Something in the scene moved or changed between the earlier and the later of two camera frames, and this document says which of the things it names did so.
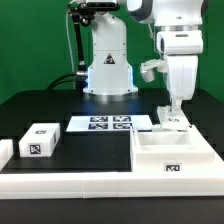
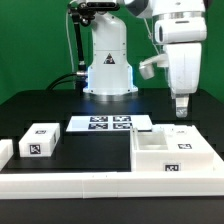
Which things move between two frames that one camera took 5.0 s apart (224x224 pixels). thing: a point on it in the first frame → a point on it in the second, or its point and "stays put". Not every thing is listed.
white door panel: [172, 120] → [183, 138]
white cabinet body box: [170, 150] stays put
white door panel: [158, 128] stays put
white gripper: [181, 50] stays put
